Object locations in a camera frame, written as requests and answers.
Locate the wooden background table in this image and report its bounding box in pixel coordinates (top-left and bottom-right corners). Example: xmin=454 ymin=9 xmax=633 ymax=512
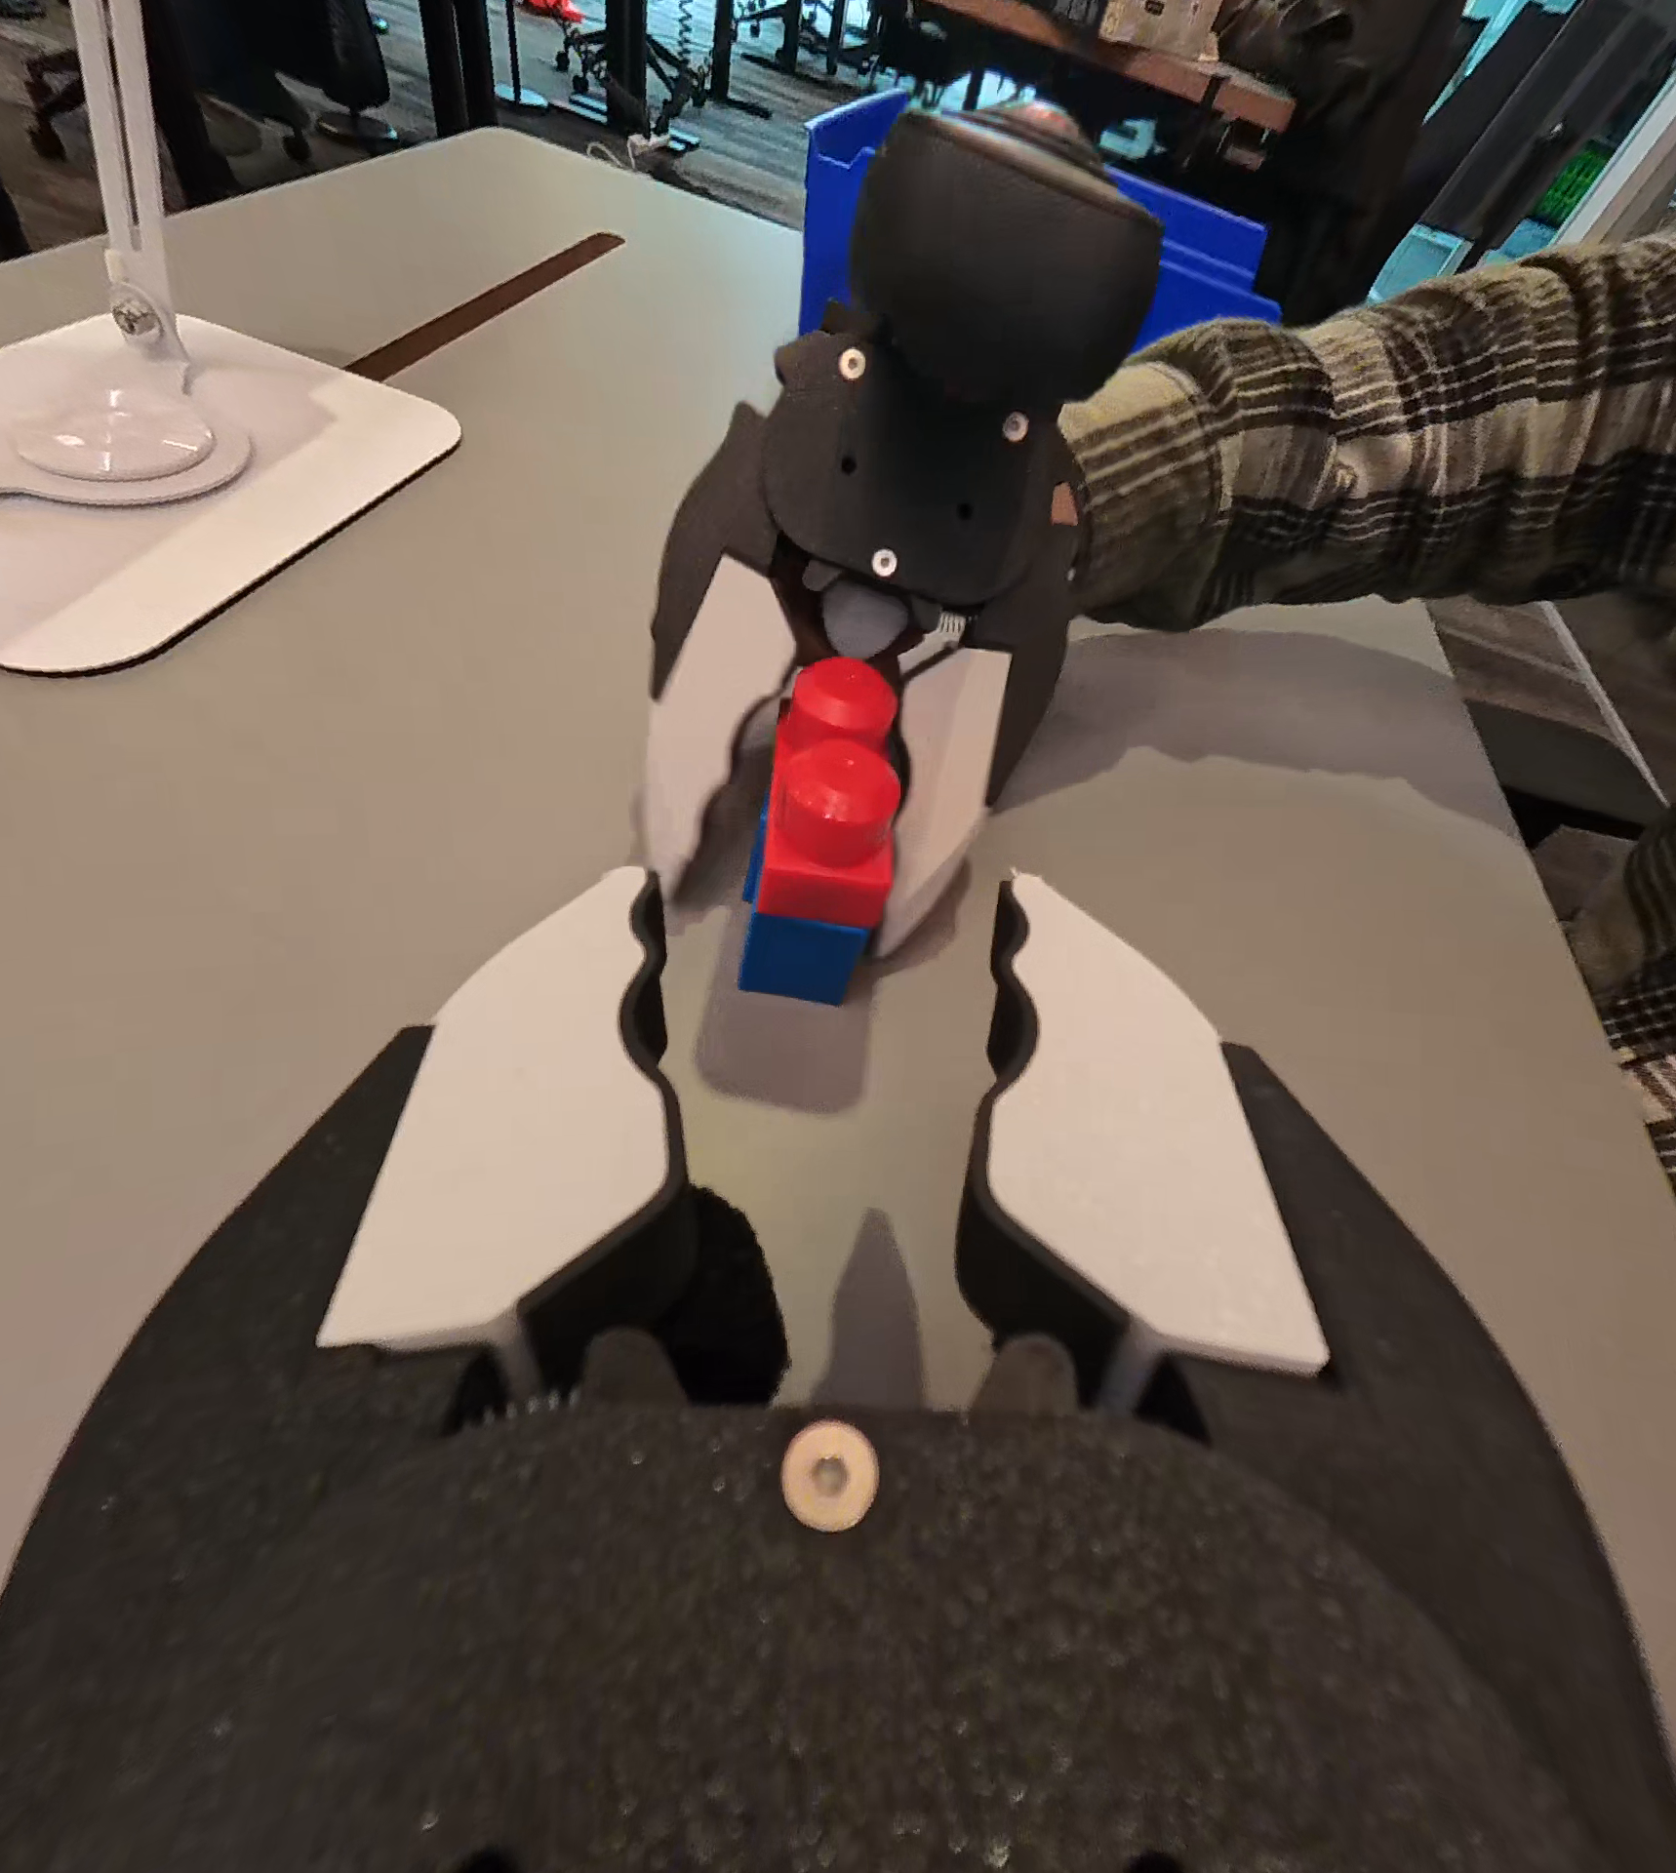
xmin=910 ymin=0 xmax=1299 ymax=137

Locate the person's right forearm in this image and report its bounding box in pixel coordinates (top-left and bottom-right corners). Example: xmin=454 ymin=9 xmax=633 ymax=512
xmin=1056 ymin=219 xmax=1676 ymax=634

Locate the red mega block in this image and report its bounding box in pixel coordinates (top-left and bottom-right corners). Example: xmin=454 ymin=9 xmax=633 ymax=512
xmin=754 ymin=659 xmax=909 ymax=933

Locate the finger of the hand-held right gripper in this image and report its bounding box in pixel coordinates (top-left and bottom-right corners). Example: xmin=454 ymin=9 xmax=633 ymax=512
xmin=870 ymin=645 xmax=1033 ymax=963
xmin=636 ymin=561 xmax=800 ymax=904

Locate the black office chair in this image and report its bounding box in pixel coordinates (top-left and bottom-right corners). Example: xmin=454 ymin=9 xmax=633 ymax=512
xmin=150 ymin=0 xmax=395 ymax=163

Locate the blue plastic bin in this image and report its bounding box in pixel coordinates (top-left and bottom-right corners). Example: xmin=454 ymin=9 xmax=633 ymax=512
xmin=801 ymin=87 xmax=1282 ymax=385

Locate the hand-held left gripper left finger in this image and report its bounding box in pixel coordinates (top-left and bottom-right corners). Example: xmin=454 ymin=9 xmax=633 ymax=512
xmin=319 ymin=866 xmax=695 ymax=1396

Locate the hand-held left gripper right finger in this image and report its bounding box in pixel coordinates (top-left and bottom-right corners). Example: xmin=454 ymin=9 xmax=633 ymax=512
xmin=958 ymin=871 xmax=1330 ymax=1403

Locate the blue mega block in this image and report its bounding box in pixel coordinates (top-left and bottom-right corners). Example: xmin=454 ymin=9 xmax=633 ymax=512
xmin=737 ymin=797 xmax=872 ymax=1009

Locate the white lamp base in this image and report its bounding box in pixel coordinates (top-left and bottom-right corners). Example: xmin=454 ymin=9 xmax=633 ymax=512
xmin=0 ymin=0 xmax=465 ymax=679

